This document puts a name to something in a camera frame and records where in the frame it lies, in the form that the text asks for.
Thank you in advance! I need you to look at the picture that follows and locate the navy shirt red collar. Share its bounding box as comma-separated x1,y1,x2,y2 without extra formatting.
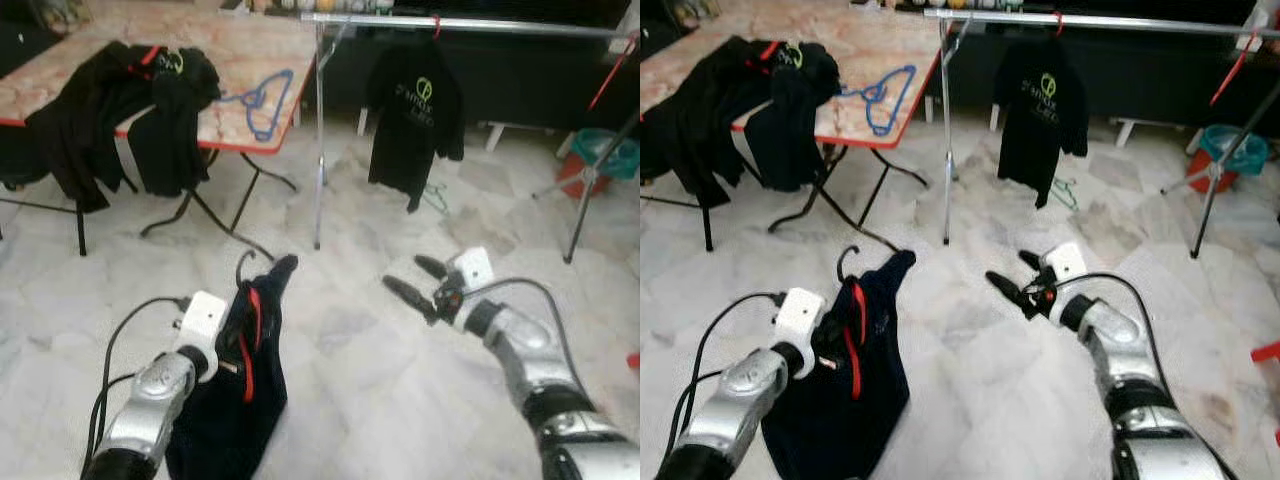
759,249,918,480
164,253,300,480

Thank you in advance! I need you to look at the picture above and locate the black shirt red trim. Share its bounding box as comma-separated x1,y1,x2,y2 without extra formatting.
640,37,793,210
24,42,167,214

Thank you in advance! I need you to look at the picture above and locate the blue plastic hanger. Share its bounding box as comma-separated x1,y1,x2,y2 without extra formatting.
219,68,297,144
839,64,919,139

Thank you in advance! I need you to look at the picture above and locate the metal clothes rack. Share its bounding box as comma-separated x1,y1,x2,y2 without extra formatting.
300,12,641,266
922,8,1280,261

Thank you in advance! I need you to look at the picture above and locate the black shirt green print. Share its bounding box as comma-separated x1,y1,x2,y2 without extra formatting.
365,40,467,214
127,47,224,199
992,37,1092,210
744,42,844,194

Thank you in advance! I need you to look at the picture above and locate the black tv cabinet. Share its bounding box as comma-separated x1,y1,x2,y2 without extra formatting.
940,0,1280,128
320,0,641,133

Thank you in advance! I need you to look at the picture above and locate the red bin teal bag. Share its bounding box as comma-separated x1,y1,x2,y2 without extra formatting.
556,126,641,200
1186,122,1270,195

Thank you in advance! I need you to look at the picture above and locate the marble folding table red edge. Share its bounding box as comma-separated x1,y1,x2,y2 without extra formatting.
640,0,947,253
0,0,320,263

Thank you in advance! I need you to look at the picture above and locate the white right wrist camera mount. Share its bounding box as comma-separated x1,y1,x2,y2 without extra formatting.
451,247,497,294
1044,241,1089,288

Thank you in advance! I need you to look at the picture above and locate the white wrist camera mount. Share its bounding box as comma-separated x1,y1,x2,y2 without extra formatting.
1044,241,1089,288
451,247,497,294
774,286,827,381
177,290,230,383

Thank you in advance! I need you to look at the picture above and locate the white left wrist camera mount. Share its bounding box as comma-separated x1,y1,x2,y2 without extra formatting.
177,290,230,383
774,286,827,381

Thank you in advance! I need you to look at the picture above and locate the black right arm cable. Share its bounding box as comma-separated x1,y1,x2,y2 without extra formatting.
1072,271,1173,393
468,277,583,389

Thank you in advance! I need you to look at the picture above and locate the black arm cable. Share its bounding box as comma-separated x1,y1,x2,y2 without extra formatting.
88,294,193,473
678,290,788,469
468,277,583,389
1072,271,1173,393

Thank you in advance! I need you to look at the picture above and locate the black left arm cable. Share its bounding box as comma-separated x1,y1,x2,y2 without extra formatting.
88,294,193,473
678,290,788,469

